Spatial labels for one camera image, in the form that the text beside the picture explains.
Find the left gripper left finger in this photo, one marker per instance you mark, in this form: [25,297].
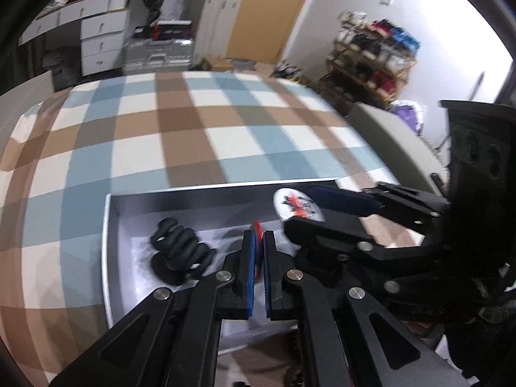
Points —
[236,297]

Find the silver suitcase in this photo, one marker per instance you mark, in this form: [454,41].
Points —
[146,56]

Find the white round pin badge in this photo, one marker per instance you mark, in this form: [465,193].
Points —
[291,203]

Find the wooden shoe rack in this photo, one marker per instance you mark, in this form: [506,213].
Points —
[371,61]

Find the red China pin badge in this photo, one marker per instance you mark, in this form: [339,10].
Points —
[258,264]

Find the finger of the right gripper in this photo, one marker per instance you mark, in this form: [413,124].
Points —
[309,233]
[356,203]

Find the grey cardboard box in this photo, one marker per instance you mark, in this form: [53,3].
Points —
[148,238]

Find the grey bed footboard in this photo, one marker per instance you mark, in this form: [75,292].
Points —
[406,155]

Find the plaid bed sheet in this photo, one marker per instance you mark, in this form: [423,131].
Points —
[147,132]

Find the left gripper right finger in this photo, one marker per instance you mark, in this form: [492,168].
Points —
[279,303]

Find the wooden door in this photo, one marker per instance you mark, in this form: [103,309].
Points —
[262,28]

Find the white drawer desk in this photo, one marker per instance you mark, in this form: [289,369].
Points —
[101,26]

